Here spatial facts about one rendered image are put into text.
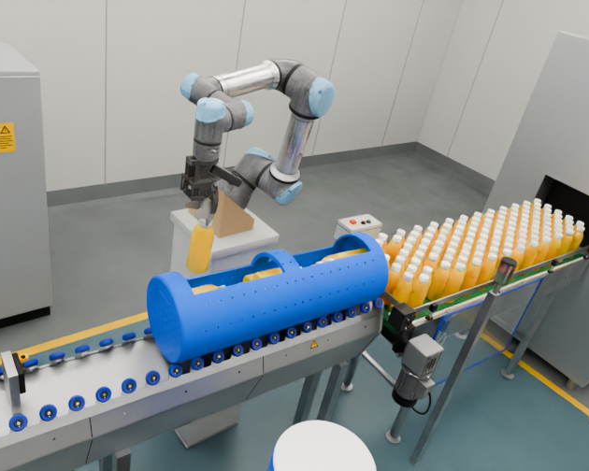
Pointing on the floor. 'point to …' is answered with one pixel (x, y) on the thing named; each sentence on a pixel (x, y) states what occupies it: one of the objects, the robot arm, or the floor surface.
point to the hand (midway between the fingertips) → (206, 218)
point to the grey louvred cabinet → (12, 193)
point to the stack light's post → (455, 375)
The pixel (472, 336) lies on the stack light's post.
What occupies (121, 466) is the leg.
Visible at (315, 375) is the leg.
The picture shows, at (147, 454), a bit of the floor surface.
